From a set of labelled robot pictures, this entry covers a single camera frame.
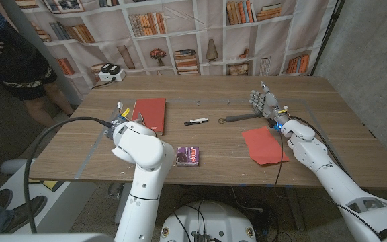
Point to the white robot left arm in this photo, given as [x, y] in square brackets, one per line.
[143, 174]

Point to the standing person in black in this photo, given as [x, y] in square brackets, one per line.
[15, 64]

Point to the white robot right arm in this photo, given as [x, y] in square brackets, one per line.
[334, 181]

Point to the black backdrop stand pole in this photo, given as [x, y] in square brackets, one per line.
[328, 37]

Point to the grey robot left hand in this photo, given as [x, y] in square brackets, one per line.
[141, 118]

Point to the purple jello box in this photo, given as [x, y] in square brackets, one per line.
[187, 156]

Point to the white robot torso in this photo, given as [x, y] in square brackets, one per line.
[210, 222]

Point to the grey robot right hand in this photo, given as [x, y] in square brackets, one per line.
[270, 102]

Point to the red origami paper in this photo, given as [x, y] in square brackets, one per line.
[262, 148]

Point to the grey hair brush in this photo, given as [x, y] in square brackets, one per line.
[242, 118]

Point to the black and white marker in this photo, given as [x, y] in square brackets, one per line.
[198, 120]

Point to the white power adapter box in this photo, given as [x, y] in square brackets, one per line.
[111, 74]

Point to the seated person in jeans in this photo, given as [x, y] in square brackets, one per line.
[19, 211]

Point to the printed bookshelf backdrop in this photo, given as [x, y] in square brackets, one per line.
[197, 33]

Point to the red hardcover book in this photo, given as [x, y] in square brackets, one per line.
[151, 112]

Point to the white table leg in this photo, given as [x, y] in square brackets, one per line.
[123, 201]

